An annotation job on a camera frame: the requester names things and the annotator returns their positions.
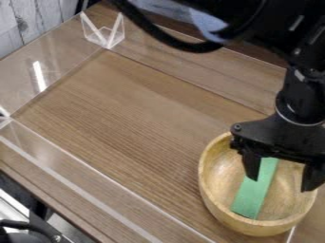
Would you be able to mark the clear acrylic corner bracket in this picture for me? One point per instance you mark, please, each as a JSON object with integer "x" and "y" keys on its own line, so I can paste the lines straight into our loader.
{"x": 104, "y": 37}

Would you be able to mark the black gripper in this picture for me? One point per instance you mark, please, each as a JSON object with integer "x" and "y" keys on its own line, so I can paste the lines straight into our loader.
{"x": 273, "y": 137}

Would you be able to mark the green rectangular block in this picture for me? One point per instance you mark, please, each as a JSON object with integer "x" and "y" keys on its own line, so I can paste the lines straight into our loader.
{"x": 253, "y": 190}

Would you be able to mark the wooden bowl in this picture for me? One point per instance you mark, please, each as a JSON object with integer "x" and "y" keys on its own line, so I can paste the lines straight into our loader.
{"x": 219, "y": 176}

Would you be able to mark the black metal bracket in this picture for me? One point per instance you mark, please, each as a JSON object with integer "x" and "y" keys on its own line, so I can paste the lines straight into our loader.
{"x": 48, "y": 233}

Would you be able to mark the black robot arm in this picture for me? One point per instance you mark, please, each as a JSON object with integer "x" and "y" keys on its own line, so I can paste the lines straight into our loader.
{"x": 289, "y": 28}

